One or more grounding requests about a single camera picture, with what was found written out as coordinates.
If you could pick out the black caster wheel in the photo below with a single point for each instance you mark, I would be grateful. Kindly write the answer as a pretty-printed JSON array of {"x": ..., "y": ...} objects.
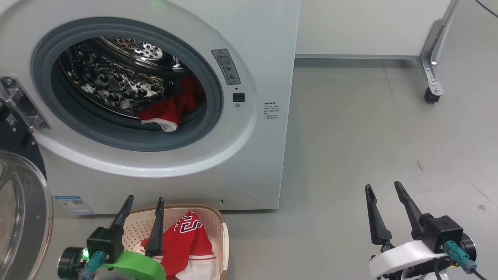
[{"x": 432, "y": 95}]

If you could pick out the white partition panel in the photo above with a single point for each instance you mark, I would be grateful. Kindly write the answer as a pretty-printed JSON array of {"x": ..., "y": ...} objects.
[{"x": 358, "y": 27}]

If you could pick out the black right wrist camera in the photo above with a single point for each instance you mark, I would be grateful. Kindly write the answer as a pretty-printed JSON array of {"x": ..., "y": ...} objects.
[{"x": 441, "y": 231}]

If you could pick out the plain red garment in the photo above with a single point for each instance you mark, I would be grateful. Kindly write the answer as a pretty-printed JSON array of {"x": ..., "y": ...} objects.
[{"x": 171, "y": 109}]

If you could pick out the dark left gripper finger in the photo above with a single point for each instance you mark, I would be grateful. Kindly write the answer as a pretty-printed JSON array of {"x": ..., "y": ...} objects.
[
  {"x": 156, "y": 233},
  {"x": 123, "y": 214}
]

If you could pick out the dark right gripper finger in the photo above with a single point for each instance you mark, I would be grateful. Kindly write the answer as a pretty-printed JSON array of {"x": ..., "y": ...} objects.
[
  {"x": 379, "y": 221},
  {"x": 410, "y": 212}
]

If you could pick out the white front-load washing machine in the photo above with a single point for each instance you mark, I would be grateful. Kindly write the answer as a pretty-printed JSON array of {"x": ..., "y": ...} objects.
[{"x": 264, "y": 155}]

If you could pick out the cream perforated laundry basket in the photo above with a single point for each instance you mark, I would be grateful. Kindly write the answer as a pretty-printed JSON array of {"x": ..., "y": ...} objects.
[{"x": 213, "y": 229}]

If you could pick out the blue energy label sticker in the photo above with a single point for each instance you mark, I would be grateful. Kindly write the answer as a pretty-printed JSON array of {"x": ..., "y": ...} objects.
[{"x": 76, "y": 205}]

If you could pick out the red white patterned jersey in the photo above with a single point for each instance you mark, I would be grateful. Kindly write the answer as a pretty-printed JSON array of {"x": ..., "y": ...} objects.
[{"x": 186, "y": 245}]

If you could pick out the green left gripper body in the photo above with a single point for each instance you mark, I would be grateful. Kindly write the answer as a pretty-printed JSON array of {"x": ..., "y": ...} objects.
[{"x": 140, "y": 264}]

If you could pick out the black glass washing machine door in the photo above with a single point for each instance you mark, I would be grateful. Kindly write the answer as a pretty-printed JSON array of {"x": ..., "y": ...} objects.
[{"x": 15, "y": 136}]

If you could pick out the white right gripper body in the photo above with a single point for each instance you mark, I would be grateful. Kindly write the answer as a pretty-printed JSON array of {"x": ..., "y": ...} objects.
[{"x": 404, "y": 256}]

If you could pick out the grey warning sticker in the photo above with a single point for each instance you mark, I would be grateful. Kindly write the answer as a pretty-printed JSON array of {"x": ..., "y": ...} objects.
[{"x": 226, "y": 67}]

